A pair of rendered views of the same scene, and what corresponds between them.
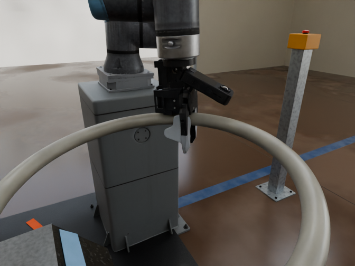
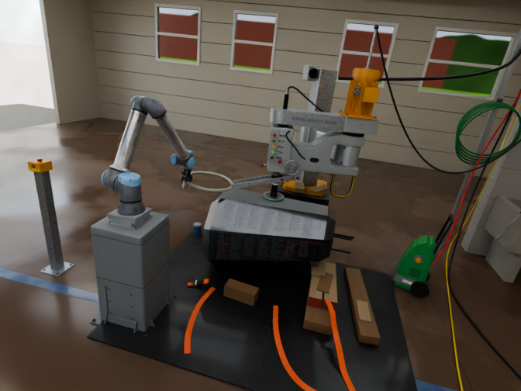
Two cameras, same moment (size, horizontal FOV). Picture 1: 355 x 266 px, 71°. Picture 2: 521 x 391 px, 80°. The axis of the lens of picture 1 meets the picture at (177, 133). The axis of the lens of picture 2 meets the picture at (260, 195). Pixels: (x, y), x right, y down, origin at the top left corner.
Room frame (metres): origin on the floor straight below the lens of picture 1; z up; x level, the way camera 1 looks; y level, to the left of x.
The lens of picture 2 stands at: (2.21, 2.26, 1.98)
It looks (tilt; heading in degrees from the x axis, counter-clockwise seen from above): 22 degrees down; 219
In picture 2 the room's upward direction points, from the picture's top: 7 degrees clockwise
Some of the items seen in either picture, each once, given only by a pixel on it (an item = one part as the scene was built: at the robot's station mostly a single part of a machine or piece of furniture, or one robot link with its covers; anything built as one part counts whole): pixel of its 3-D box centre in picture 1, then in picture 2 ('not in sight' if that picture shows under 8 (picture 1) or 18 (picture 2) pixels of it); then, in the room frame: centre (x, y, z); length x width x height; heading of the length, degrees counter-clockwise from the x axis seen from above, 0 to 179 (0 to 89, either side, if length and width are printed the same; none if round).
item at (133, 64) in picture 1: (123, 59); (131, 204); (1.23, 0.26, 0.98); 0.19 x 0.19 x 0.10
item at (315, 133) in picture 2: not in sight; (323, 140); (-0.75, 0.62, 1.34); 0.74 x 0.34 x 0.25; 64
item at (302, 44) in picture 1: (288, 122); (49, 218); (1.52, -0.72, 0.54); 0.20 x 0.20 x 1.09; 28
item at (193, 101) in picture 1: (177, 86); (187, 174); (0.55, 0.00, 1.01); 0.09 x 0.08 x 0.12; 72
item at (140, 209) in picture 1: (131, 160); (134, 267); (1.23, 0.26, 0.43); 0.50 x 0.50 x 0.85; 29
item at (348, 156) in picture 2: not in sight; (348, 153); (-0.55, 1.02, 1.32); 0.19 x 0.19 x 0.20
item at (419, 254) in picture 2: not in sight; (421, 250); (-1.05, 1.80, 0.43); 0.35 x 0.35 x 0.87; 13
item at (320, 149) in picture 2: not in sight; (320, 155); (-0.36, 0.83, 1.28); 0.74 x 0.23 x 0.49; 132
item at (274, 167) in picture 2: not in sight; (288, 150); (-0.16, 0.59, 1.30); 0.36 x 0.22 x 0.45; 132
